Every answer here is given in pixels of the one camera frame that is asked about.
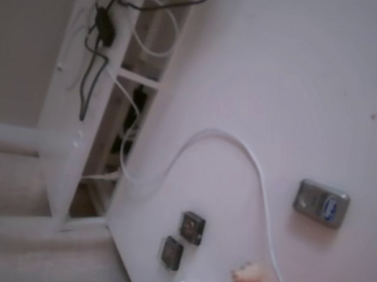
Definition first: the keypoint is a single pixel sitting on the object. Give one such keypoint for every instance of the black plug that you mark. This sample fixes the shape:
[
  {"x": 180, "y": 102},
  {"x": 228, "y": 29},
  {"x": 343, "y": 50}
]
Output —
[{"x": 139, "y": 97}]

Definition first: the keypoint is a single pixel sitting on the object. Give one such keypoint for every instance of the small black clear-lid case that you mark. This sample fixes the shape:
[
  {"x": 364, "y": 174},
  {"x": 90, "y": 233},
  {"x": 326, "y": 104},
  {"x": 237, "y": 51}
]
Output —
[
  {"x": 191, "y": 227},
  {"x": 171, "y": 253}
]

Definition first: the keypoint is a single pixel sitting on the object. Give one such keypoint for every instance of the grey metal tin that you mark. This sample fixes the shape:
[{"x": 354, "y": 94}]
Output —
[{"x": 319, "y": 204}]

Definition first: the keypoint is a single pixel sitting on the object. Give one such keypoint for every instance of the beige animal figurine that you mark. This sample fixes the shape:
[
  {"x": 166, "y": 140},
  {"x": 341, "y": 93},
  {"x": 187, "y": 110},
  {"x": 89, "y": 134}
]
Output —
[{"x": 249, "y": 274}]

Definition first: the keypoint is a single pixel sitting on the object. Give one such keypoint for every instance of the white furniture frame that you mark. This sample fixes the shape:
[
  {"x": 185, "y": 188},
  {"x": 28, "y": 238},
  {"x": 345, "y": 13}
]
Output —
[{"x": 66, "y": 170}]

